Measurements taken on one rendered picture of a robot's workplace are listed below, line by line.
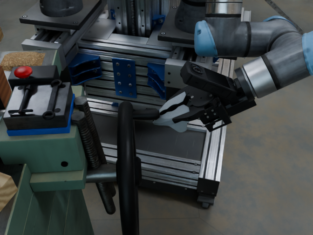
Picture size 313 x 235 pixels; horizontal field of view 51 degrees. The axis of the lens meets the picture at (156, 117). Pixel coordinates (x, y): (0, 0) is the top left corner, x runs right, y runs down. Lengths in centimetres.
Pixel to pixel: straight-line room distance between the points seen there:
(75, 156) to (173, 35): 61
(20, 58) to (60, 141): 34
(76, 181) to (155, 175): 86
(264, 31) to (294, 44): 9
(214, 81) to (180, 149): 91
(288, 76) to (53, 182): 47
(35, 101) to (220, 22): 39
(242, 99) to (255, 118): 135
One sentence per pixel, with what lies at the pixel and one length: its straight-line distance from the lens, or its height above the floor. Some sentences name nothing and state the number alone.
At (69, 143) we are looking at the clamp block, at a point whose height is 95.
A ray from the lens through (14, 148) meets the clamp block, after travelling 59.
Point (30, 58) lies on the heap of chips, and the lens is 85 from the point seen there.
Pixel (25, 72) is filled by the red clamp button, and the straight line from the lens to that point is 60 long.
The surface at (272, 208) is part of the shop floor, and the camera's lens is 166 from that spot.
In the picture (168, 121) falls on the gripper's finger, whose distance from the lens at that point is 67.
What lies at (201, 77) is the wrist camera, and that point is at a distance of 61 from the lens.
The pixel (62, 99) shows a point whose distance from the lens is 57.
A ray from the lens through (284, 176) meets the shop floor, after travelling 179.
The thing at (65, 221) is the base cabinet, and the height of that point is 59.
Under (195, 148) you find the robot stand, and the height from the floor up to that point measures 21.
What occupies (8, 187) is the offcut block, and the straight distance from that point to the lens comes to 57.
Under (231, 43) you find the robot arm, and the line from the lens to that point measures 70.
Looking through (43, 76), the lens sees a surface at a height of 101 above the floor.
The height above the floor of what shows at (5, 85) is 93.
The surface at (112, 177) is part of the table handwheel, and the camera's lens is 67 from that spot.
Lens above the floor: 135
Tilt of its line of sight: 44 degrees down
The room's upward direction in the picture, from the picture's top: straight up
